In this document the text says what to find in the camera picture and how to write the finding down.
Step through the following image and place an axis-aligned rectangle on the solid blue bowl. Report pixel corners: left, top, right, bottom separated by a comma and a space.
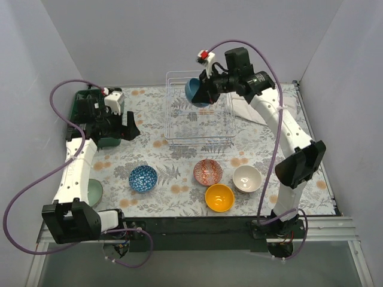
184, 78, 209, 108

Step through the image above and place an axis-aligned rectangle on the white wire dish rack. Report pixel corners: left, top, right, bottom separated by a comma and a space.
165, 71, 237, 153

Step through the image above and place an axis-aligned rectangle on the yellow bowl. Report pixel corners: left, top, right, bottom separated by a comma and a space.
205, 184, 235, 212

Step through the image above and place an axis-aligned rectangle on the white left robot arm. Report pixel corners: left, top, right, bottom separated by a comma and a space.
42, 92, 140, 244

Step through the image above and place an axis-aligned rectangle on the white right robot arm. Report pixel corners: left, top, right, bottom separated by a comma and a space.
185, 47, 326, 238

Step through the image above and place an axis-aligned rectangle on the green compartment organizer tray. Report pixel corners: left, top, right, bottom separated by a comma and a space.
69, 87, 121, 148

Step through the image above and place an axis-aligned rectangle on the white folded cloth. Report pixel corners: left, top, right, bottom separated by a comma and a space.
229, 88, 280, 131

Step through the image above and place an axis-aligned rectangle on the blue triangle patterned bowl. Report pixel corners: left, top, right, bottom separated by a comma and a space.
129, 165, 158, 193

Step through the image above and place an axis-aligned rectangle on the floral patterned table mat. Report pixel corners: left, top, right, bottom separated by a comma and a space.
61, 83, 338, 218

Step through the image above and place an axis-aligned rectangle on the light green flower bowl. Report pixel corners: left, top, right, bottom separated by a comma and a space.
87, 179, 104, 207

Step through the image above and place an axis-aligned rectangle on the orange patterned bowl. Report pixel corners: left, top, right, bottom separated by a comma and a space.
193, 159, 223, 187

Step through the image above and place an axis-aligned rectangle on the white bowl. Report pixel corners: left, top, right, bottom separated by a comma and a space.
232, 165, 262, 194

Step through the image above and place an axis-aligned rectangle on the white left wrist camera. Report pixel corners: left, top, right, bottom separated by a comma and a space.
101, 87, 124, 115

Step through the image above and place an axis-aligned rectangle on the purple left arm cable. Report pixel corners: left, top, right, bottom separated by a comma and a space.
2, 79, 154, 268

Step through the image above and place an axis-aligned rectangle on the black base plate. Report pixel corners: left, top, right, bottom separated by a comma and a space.
124, 216, 304, 252

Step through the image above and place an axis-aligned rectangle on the aluminium frame rail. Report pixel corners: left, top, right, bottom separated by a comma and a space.
27, 216, 374, 286

